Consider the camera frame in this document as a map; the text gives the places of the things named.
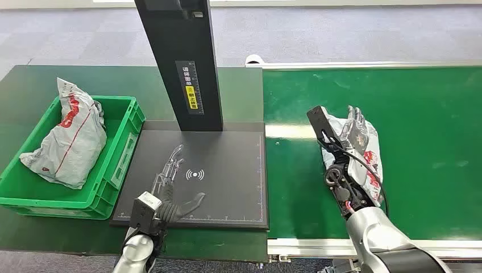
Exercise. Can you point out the yellow black label sticker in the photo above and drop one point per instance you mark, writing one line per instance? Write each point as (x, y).
(191, 94)

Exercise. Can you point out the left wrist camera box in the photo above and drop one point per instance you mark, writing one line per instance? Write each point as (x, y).
(145, 211)

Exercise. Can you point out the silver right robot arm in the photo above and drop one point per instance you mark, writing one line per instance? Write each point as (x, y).
(388, 245)

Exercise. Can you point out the green plastic crate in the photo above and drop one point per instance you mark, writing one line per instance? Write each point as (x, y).
(119, 113)

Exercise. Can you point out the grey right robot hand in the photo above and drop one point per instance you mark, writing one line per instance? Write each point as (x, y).
(344, 188)

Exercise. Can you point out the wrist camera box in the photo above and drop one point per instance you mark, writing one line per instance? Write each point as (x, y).
(322, 122)
(145, 211)

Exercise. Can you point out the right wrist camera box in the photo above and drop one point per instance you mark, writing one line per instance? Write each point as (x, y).
(322, 122)

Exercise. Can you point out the green conveyor belt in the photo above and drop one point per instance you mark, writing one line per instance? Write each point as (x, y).
(421, 150)

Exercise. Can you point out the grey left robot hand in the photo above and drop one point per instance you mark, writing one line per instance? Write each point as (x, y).
(174, 211)

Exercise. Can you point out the grey poly mailer package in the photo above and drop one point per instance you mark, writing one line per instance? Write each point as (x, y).
(71, 147)
(371, 150)

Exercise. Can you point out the black inbound scanner machine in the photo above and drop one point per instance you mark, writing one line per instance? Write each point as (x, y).
(226, 165)

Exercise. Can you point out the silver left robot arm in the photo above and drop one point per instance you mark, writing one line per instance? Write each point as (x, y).
(136, 252)

